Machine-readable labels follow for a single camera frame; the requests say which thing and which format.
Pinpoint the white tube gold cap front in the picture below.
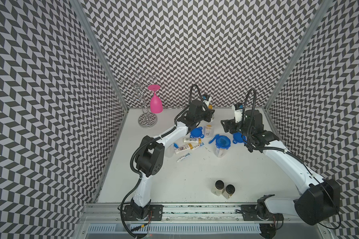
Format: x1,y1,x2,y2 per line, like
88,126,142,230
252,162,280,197
205,125,212,134

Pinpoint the white tube gold cap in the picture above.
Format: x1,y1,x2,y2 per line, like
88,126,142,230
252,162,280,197
183,137,201,144
175,143,193,154
205,125,212,134

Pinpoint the blue lid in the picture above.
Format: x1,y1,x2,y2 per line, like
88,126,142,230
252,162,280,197
190,126,204,138
233,132,247,144
208,134,231,149

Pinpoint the small toothpaste tube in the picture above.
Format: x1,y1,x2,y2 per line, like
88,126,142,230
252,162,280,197
192,142,204,150
177,153,192,162

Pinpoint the small toothpaste tube front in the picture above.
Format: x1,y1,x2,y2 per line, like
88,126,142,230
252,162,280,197
177,153,192,162

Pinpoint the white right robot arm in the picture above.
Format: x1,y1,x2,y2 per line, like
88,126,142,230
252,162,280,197
221,110,341,226

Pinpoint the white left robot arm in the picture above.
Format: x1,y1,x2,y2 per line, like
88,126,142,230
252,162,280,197
128,100,215,218

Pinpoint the white tube gold cap back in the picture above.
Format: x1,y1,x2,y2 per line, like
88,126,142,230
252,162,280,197
183,137,201,144

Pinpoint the pink plastic wine glass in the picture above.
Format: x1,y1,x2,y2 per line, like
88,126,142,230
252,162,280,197
148,85,163,114

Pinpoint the clear container lying open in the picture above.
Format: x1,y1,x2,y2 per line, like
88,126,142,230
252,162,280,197
165,144,176,158

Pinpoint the black cap jar left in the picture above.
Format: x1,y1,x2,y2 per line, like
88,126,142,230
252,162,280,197
211,180,224,196

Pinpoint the black cap jar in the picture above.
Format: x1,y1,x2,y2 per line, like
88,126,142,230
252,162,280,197
222,184,235,199
211,180,224,196

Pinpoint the black cap jar right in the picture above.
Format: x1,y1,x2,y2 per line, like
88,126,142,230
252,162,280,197
222,184,235,199

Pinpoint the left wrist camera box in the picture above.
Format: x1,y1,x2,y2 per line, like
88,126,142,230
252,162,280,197
201,94,213,109

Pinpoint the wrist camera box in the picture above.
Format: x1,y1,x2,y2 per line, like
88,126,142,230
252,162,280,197
231,103,243,123
201,94,213,109

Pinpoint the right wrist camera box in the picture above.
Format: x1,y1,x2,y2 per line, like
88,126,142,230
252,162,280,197
231,103,243,123

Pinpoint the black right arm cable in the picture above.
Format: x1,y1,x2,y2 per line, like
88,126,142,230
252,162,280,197
240,88,342,230

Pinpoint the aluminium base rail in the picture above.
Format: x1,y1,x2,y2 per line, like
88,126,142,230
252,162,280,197
72,203,336,239

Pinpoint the aluminium right corner post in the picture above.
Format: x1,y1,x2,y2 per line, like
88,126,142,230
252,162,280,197
263,1,334,111

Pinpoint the aluminium corner post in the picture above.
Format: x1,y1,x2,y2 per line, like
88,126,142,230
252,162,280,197
69,0,129,111
263,1,334,111

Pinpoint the aluminium left corner post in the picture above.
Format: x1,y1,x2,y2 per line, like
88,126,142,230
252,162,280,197
69,0,129,111

